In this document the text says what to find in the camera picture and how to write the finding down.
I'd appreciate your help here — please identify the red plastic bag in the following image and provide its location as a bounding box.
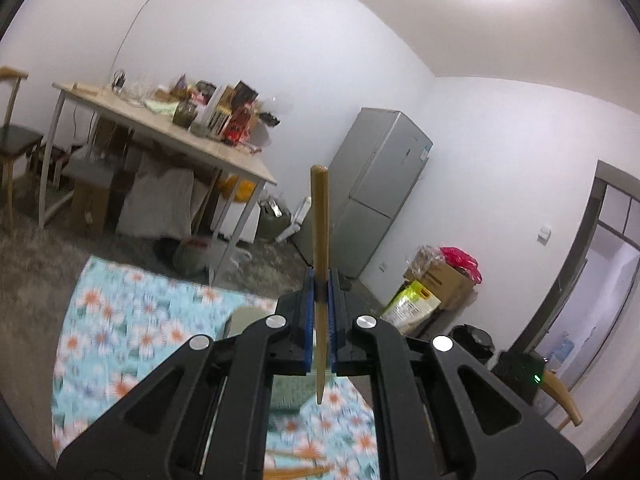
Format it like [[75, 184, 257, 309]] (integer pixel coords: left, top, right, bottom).
[[439, 246, 484, 284]]

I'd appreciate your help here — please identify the yellow-green printed bag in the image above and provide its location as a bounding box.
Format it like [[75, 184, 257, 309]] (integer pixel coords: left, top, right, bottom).
[[381, 280, 443, 337]]

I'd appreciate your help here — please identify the brown cardboard box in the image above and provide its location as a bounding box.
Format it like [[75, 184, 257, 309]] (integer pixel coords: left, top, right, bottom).
[[404, 256, 476, 312]]

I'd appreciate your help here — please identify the light wooden chair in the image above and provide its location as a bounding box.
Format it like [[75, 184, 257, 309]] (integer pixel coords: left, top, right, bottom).
[[541, 369, 584, 432]]

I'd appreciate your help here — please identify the bundle of yellow chopsticks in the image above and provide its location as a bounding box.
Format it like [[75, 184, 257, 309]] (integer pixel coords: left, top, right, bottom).
[[264, 451, 335, 480]]

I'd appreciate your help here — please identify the yellow wooden chopstick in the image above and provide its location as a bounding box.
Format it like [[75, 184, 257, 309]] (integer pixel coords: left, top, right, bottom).
[[310, 165, 331, 406]]

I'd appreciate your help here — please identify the wooden chair with dark seat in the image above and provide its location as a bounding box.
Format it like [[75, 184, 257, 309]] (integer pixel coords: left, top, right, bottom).
[[0, 66, 46, 217]]

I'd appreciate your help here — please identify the thin wall cable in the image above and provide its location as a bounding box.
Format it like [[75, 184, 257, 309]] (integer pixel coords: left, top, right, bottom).
[[114, 0, 180, 77]]

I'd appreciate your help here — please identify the white board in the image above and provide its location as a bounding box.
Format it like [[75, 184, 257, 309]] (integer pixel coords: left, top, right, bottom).
[[214, 194, 262, 247]]

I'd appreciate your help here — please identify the clear plastic bag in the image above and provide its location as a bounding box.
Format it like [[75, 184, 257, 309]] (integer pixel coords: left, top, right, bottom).
[[407, 245, 447, 275]]

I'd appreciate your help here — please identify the dark glass jar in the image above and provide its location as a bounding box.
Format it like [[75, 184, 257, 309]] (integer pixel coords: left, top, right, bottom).
[[171, 99, 199, 129]]

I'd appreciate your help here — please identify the yellow plastic bag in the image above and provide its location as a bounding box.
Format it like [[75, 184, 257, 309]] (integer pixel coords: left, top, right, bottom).
[[219, 174, 259, 204]]

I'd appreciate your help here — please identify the black box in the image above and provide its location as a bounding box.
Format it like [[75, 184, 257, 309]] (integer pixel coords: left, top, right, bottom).
[[231, 79, 259, 107]]

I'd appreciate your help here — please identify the red box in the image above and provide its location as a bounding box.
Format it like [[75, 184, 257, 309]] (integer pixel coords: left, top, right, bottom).
[[221, 104, 252, 144]]

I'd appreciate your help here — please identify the white sack under table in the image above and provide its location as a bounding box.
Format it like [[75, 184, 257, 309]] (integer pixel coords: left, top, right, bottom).
[[116, 166, 197, 239]]

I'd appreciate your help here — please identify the grey refrigerator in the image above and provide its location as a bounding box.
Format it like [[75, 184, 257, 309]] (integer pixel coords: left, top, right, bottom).
[[292, 106, 434, 281]]

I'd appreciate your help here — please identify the small cardboard box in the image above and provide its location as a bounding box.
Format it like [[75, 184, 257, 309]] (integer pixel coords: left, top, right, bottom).
[[69, 179, 112, 234]]

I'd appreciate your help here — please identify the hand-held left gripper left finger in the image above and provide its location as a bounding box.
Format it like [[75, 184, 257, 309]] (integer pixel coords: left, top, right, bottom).
[[56, 267, 318, 480]]

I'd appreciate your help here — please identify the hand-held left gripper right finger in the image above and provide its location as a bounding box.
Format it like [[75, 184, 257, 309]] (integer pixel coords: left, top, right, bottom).
[[326, 268, 586, 480]]

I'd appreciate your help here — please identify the olive green bag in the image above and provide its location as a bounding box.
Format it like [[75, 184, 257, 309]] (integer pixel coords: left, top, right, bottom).
[[257, 199, 294, 244]]

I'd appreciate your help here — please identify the white-legged wooden table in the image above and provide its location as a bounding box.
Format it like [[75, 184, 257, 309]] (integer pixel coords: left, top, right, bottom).
[[39, 82, 278, 286]]

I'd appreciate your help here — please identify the grey padded stool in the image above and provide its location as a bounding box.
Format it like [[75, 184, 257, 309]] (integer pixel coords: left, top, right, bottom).
[[29, 144, 72, 192]]

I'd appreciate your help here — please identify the grey door frame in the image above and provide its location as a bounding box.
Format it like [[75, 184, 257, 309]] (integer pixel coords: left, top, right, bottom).
[[515, 159, 640, 413]]

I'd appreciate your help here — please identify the blue floral cloth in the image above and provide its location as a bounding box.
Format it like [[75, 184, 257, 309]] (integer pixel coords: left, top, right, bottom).
[[50, 256, 382, 480]]

